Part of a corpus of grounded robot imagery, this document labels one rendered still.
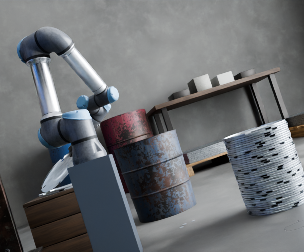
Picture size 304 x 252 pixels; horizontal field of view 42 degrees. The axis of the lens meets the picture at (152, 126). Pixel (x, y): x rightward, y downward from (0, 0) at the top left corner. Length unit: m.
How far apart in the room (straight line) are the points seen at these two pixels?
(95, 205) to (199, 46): 4.10
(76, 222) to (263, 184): 0.96
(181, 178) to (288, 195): 0.84
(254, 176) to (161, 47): 3.84
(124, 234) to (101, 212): 0.13
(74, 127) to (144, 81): 3.60
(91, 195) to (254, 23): 4.59
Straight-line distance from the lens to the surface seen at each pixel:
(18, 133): 5.17
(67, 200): 2.10
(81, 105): 2.01
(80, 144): 1.68
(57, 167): 2.16
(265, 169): 1.71
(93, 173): 1.64
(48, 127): 1.78
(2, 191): 2.03
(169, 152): 2.35
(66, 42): 1.83
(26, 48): 1.90
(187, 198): 2.41
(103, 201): 1.65
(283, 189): 1.76
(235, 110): 5.46
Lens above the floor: 0.43
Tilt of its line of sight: 3 degrees up
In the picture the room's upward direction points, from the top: 18 degrees counter-clockwise
